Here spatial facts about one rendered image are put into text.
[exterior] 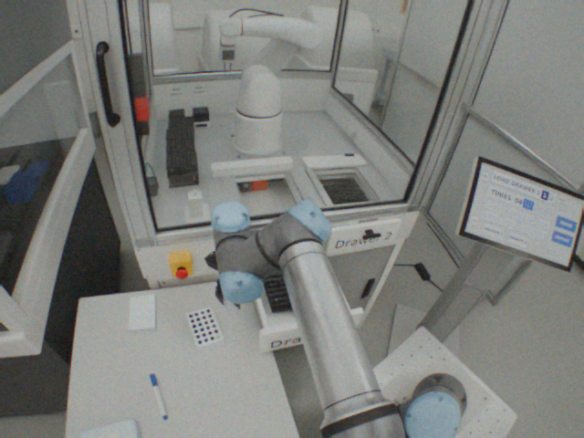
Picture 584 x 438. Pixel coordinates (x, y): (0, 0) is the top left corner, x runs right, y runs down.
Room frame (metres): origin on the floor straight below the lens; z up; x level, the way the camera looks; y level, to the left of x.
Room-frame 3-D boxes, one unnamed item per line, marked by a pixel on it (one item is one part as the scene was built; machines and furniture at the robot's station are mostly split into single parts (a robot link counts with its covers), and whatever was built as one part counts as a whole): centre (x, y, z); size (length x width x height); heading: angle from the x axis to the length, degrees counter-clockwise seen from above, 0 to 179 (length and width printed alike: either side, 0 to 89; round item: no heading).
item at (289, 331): (0.45, -0.09, 0.87); 0.29 x 0.02 x 0.11; 112
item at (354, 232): (0.87, -0.27, 0.87); 0.29 x 0.02 x 0.11; 112
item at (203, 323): (0.46, 0.22, 0.78); 0.12 x 0.08 x 0.04; 32
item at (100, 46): (0.58, 0.42, 1.45); 0.05 x 0.03 x 0.19; 22
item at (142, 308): (0.47, 0.43, 0.77); 0.13 x 0.09 x 0.02; 20
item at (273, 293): (0.64, -0.02, 0.87); 0.22 x 0.18 x 0.06; 22
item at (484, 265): (0.89, -0.89, 0.51); 0.50 x 0.45 x 1.02; 166
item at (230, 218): (0.47, 0.12, 1.20); 0.09 x 0.08 x 0.11; 20
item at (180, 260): (0.61, 0.32, 0.88); 0.07 x 0.05 x 0.07; 112
